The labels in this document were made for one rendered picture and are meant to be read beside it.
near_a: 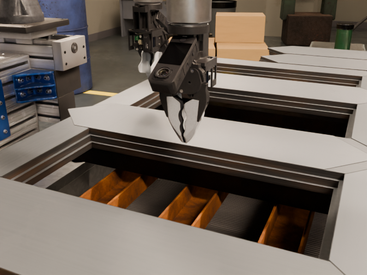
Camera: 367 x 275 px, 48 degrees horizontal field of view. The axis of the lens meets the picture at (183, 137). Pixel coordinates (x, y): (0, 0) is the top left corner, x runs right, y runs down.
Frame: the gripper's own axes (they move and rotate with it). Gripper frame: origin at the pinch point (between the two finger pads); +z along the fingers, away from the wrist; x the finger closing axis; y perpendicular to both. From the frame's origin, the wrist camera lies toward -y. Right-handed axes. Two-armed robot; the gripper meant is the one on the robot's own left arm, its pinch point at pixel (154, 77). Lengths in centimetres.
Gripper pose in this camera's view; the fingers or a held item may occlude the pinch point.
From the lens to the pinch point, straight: 117.1
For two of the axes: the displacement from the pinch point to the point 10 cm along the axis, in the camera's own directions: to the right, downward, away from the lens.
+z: 0.0, 9.2, 3.8
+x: 9.1, 1.5, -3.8
